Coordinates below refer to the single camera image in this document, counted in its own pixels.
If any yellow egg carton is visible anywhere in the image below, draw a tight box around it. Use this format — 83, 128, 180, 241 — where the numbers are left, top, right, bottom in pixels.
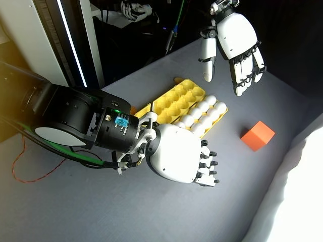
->
133, 78, 229, 140

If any spare robot hand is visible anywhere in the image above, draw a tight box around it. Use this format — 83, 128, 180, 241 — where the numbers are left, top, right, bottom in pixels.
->
120, 0, 153, 23

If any orange cube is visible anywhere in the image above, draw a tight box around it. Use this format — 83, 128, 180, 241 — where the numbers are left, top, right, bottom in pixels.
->
240, 120, 276, 152

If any grey table cloth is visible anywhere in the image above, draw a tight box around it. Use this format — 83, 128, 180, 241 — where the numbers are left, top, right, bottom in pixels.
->
0, 37, 323, 242

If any white curtain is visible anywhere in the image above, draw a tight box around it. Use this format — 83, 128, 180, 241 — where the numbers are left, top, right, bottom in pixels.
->
241, 123, 323, 242

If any white cabinet with light strip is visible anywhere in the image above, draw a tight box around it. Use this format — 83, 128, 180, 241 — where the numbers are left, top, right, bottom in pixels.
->
0, 0, 105, 89

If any green cable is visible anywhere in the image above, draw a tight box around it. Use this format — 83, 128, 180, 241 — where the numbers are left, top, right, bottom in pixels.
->
165, 0, 186, 55

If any thin red cable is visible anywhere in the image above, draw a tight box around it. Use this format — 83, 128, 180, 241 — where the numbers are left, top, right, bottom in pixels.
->
12, 135, 104, 184

